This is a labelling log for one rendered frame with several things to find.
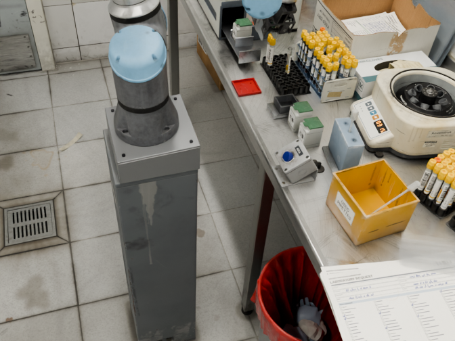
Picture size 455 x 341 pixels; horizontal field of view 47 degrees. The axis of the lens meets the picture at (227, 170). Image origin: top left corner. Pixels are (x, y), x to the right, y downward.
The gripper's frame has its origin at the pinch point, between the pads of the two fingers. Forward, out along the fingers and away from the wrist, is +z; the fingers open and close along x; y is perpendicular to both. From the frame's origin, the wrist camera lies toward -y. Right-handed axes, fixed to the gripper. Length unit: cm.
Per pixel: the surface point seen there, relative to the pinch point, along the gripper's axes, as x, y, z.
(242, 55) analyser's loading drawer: -2.3, 1.3, 13.4
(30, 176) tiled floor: -77, -5, 123
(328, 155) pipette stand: 6.6, 38.8, -4.3
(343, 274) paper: -6, 67, -21
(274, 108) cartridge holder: -0.2, 21.4, 5.4
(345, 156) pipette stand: 6.6, 41.7, -12.7
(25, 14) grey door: -68, -93, 134
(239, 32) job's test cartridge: -1.6, -6.0, 12.8
